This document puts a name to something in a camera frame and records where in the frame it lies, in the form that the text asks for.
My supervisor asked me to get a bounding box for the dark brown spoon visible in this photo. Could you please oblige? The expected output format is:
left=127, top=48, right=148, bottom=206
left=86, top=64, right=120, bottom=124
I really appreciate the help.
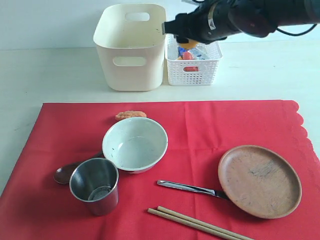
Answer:
left=53, top=160, right=86, bottom=185

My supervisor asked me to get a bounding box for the red tablecloth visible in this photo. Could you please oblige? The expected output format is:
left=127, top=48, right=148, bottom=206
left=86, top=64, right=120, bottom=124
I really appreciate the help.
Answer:
left=0, top=100, right=320, bottom=240

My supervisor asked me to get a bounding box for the red toy sausage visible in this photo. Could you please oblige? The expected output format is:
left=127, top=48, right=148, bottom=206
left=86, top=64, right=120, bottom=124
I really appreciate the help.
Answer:
left=182, top=51, right=199, bottom=72

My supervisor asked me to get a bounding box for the lower wooden chopstick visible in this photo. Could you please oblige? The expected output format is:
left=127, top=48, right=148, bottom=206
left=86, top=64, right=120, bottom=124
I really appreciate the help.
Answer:
left=147, top=208, right=239, bottom=240

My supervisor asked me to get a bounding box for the brown wooden plate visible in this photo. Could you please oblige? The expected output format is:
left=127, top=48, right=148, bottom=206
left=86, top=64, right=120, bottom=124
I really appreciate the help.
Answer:
left=218, top=145, right=302, bottom=219

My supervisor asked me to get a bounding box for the blue white milk carton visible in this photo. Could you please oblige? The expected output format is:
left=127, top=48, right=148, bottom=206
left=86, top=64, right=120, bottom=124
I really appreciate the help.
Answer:
left=177, top=46, right=210, bottom=60

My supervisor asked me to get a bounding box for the fried chicken strip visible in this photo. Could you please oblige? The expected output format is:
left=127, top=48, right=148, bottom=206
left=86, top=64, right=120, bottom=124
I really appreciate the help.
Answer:
left=115, top=110, right=147, bottom=121

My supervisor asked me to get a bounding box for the cream plastic bin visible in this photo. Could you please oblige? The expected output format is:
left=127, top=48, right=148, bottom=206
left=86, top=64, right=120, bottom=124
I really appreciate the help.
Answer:
left=93, top=3, right=166, bottom=91

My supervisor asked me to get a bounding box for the light green bowl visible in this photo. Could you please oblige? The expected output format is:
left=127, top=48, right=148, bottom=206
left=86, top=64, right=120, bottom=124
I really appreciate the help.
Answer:
left=101, top=117, right=169, bottom=174

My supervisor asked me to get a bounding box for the stainless steel cup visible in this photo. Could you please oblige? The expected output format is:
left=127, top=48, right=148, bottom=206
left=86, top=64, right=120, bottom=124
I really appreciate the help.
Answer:
left=68, top=157, right=119, bottom=216

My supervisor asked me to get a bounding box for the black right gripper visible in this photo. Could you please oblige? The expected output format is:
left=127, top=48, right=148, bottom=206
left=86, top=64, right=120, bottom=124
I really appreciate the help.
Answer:
left=161, top=0, right=251, bottom=45

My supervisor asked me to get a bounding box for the wooden chopstick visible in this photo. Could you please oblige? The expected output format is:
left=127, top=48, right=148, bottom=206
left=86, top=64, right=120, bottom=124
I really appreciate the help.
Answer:
left=156, top=206, right=252, bottom=240
left=147, top=208, right=239, bottom=240

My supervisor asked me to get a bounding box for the upper wooden chopstick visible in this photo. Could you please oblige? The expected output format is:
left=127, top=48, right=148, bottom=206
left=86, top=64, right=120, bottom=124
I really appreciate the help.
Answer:
left=156, top=206, right=252, bottom=240

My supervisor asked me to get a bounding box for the yellow lemon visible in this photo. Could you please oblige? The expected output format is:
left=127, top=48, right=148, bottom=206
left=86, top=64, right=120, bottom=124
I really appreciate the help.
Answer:
left=178, top=39, right=199, bottom=50

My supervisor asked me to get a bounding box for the metal table knife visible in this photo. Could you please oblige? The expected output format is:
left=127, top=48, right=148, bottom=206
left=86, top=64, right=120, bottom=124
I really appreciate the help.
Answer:
left=156, top=180, right=229, bottom=200

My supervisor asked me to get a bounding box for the white perforated basket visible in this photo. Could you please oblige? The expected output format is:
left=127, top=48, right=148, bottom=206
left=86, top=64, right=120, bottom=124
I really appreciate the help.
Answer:
left=165, top=35, right=223, bottom=86

